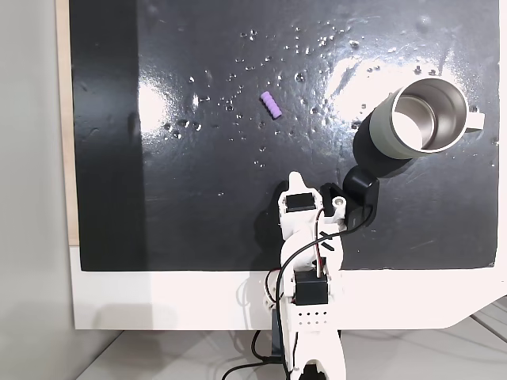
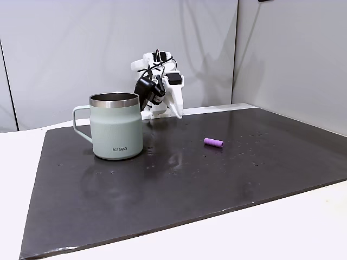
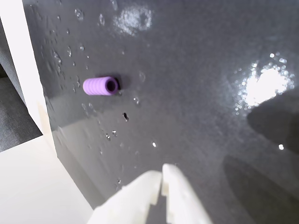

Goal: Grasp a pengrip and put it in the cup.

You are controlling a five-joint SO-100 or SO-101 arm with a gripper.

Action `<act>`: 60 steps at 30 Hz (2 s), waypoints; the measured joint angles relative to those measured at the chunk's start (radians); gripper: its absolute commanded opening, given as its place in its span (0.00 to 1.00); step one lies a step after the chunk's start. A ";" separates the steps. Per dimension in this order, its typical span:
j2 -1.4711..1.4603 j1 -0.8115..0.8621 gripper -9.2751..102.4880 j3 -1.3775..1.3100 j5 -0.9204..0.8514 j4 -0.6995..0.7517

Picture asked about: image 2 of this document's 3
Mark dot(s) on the purple pen grip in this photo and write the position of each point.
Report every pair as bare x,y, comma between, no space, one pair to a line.
213,142

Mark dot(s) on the black binder clip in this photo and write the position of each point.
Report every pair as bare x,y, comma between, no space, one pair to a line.
160,55

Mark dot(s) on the black oval webcam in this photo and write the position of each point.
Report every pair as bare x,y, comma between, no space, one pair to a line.
143,86

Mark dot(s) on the mint green steel-rimmed mug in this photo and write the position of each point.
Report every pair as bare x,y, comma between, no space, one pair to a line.
116,130

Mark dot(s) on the black table mat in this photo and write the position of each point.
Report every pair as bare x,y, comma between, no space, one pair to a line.
173,195

